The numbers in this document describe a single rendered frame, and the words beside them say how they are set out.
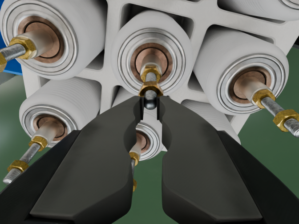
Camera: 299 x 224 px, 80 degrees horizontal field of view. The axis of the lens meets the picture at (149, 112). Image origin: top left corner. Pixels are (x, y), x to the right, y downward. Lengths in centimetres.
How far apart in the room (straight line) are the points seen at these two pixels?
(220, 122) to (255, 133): 38
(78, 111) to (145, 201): 66
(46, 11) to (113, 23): 9
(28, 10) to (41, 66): 6
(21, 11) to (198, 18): 20
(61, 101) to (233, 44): 22
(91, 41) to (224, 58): 15
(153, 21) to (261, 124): 52
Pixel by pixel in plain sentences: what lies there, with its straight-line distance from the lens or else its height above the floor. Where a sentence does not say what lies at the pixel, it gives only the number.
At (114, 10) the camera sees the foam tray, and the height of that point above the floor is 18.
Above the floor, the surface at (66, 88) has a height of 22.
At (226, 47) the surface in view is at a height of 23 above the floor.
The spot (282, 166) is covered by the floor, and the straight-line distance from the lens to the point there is 82.
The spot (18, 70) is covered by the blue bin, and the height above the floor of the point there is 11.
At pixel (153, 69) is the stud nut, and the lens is 17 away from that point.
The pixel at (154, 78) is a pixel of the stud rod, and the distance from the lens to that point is 16.
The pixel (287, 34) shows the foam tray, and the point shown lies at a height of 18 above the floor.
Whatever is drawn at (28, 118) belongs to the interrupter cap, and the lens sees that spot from 29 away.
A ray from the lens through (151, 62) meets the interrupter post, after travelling 18.
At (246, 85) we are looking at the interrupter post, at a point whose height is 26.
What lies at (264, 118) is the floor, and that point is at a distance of 64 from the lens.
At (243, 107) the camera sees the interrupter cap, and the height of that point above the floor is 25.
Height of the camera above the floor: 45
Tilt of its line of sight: 58 degrees down
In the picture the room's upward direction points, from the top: 178 degrees counter-clockwise
